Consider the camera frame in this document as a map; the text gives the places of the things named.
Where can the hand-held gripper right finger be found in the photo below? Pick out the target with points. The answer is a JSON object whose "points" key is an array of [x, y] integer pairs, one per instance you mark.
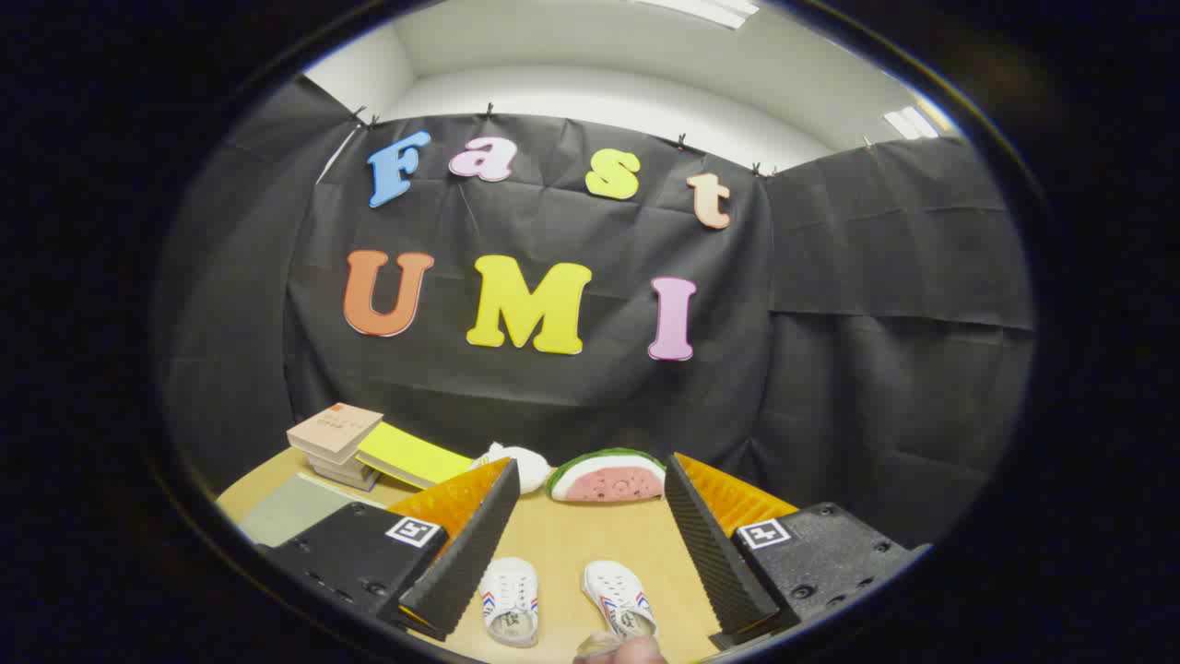
{"points": [[719, 572]]}

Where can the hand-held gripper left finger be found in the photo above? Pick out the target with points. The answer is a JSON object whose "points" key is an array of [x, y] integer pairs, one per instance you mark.
{"points": [[461, 572]]}

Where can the white canvas shoe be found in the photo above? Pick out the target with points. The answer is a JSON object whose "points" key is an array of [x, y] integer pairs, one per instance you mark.
{"points": [[509, 590], [616, 588]]}

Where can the green fabric storage box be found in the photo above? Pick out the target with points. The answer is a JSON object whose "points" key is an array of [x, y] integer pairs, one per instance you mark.
{"points": [[295, 507]]}

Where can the white plush toy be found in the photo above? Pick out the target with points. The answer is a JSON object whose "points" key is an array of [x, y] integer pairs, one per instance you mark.
{"points": [[530, 466]]}

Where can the yellow cover book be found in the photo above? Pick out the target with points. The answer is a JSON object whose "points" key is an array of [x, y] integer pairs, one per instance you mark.
{"points": [[415, 454]]}

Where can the blue cover book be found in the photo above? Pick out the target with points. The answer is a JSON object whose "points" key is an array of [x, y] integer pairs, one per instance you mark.
{"points": [[355, 480]]}

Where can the watermelon slice plush toy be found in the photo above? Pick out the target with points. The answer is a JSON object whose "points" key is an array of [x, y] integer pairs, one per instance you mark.
{"points": [[608, 481]]}

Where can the white cover book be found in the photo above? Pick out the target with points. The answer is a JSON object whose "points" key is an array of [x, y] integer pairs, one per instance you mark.
{"points": [[341, 466]]}

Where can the beige cover book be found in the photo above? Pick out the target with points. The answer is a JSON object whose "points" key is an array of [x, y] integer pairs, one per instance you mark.
{"points": [[332, 426]]}

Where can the ceiling light panel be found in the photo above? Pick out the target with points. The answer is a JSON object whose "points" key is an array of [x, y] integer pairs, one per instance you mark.
{"points": [[911, 123], [710, 9]]}

